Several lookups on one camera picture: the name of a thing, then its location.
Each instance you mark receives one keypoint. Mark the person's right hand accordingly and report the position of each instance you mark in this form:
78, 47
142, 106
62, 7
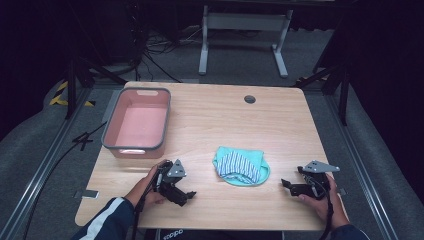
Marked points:
328, 206

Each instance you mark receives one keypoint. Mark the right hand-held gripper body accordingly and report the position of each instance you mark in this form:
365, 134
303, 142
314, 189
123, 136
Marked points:
316, 181

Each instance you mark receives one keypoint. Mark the person's black clothing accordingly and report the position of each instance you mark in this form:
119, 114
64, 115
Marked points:
216, 235

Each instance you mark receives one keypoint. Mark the person's left hand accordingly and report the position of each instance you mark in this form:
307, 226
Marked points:
146, 190

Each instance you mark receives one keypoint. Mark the teal striped cloth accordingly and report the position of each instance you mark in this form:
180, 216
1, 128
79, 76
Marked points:
240, 165

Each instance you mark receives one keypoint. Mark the white metal desk frame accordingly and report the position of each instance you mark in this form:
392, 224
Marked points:
245, 21

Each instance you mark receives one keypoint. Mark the pink basket with grey rim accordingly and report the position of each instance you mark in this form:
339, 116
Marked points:
141, 125

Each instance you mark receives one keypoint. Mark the grey metal table bracket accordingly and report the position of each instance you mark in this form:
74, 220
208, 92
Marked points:
87, 194

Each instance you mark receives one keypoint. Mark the black metal stand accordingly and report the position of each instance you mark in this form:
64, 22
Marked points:
343, 90
71, 86

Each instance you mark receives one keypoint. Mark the grey metal floor rail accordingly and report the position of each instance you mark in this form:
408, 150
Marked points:
360, 163
43, 170

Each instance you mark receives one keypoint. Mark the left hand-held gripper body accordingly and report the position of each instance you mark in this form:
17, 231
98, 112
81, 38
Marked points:
170, 181

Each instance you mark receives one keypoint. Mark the yellow black floor tape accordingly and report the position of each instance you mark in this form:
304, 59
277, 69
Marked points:
56, 98

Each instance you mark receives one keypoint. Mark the grey table grommet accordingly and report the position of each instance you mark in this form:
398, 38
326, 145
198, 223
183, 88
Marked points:
249, 99

